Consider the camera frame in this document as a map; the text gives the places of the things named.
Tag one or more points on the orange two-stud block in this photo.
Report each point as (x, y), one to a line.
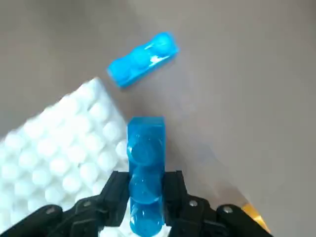
(255, 217)

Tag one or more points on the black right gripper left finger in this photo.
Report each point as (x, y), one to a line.
(108, 197)

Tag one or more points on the blue three-stud block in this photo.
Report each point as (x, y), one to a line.
(145, 158)
(143, 60)

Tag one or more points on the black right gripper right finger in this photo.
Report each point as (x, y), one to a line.
(177, 197)

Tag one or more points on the white studded baseplate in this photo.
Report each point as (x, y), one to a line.
(61, 148)

